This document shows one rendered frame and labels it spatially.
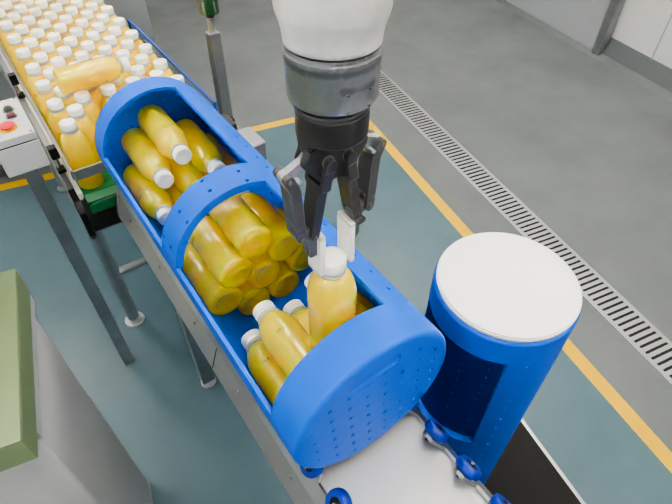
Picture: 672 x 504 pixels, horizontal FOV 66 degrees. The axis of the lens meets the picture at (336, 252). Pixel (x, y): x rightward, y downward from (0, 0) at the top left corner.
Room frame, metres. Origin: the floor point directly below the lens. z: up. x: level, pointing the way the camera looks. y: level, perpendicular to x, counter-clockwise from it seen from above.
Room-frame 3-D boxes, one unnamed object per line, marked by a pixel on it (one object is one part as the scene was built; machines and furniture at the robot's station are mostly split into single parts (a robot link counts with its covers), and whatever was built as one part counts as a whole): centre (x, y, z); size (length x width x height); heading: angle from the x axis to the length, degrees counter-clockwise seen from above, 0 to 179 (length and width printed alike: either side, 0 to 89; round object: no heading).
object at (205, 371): (1.03, 0.49, 0.31); 0.06 x 0.06 x 0.63; 35
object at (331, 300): (0.45, 0.00, 1.21); 0.07 x 0.07 x 0.19
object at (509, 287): (0.66, -0.34, 1.03); 0.28 x 0.28 x 0.01
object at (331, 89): (0.46, 0.00, 1.57); 0.09 x 0.09 x 0.06
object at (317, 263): (0.44, 0.02, 1.34); 0.03 x 0.01 x 0.07; 35
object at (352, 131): (0.46, 0.01, 1.50); 0.08 x 0.07 x 0.09; 125
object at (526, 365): (0.66, -0.34, 0.59); 0.28 x 0.28 x 0.88
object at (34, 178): (1.12, 0.83, 0.50); 0.04 x 0.04 x 1.00; 35
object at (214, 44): (1.65, 0.40, 0.55); 0.04 x 0.04 x 1.10; 35
